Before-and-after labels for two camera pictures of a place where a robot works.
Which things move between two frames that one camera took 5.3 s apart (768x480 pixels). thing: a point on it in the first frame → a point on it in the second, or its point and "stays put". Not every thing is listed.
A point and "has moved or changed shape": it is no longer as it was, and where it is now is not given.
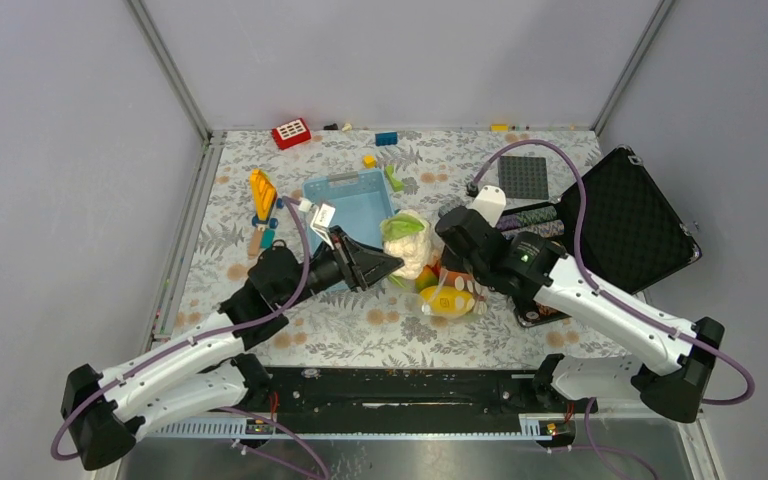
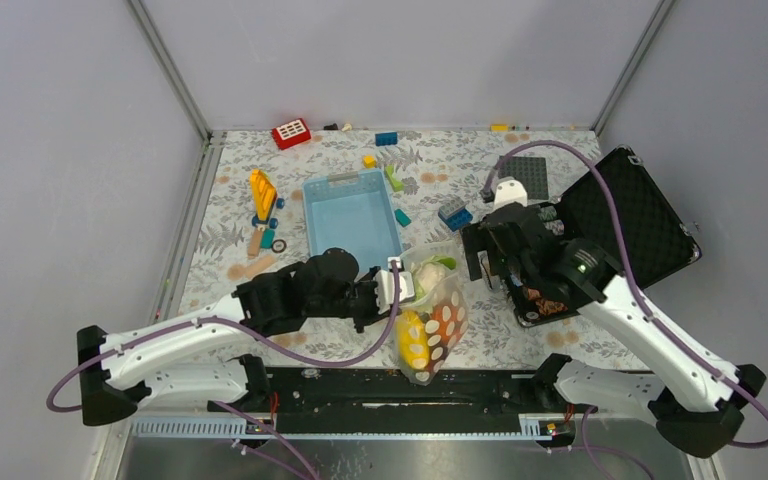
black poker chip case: x=617 y=220 stays put
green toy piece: x=395 y=184 stays put
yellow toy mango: x=446 y=301 → x=414 y=339
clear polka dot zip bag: x=448 y=295 has moved or changed shape
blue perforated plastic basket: x=361 y=201 stays put
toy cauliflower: x=407 y=236 → x=428 y=273
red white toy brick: x=291 y=133 stays put
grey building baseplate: x=523 y=177 stays put
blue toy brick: x=388 y=138 stays put
